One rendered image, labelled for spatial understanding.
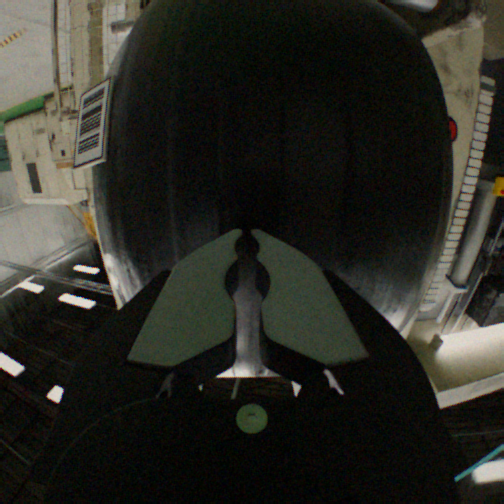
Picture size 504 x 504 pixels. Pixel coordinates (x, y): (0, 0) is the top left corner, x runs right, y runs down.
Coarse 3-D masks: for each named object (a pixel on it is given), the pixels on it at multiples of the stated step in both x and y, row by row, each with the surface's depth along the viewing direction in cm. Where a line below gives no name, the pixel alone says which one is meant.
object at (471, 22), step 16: (448, 0) 16; (464, 0) 14; (480, 0) 13; (400, 16) 24; (416, 16) 22; (432, 16) 19; (448, 16) 17; (464, 16) 15; (480, 16) 14; (416, 32) 22; (432, 32) 20; (448, 32) 18; (464, 32) 17
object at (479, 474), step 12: (492, 456) 36; (480, 468) 39; (492, 468) 35; (456, 480) 44; (468, 480) 41; (480, 480) 37; (492, 480) 34; (468, 492) 39; (480, 492) 36; (492, 492) 33
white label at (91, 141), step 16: (112, 80) 12; (80, 96) 14; (96, 96) 13; (112, 96) 13; (80, 112) 14; (96, 112) 13; (80, 128) 14; (96, 128) 13; (80, 144) 14; (96, 144) 13; (80, 160) 14; (96, 160) 13
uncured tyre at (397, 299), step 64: (192, 0) 13; (256, 0) 13; (320, 0) 13; (128, 64) 12; (192, 64) 12; (256, 64) 12; (320, 64) 12; (384, 64) 12; (128, 128) 12; (192, 128) 12; (256, 128) 12; (320, 128) 12; (384, 128) 12; (448, 128) 13; (128, 192) 13; (192, 192) 13; (256, 192) 13; (320, 192) 13; (384, 192) 13; (448, 192) 14; (128, 256) 14; (320, 256) 14; (384, 256) 14; (256, 320) 16
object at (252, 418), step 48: (192, 384) 5; (96, 432) 3; (144, 432) 4; (192, 432) 4; (240, 432) 4; (288, 432) 4; (336, 432) 4; (384, 432) 4; (48, 480) 3; (96, 480) 3; (144, 480) 3; (192, 480) 3; (240, 480) 3; (288, 480) 3; (336, 480) 3; (384, 480) 3; (432, 480) 3
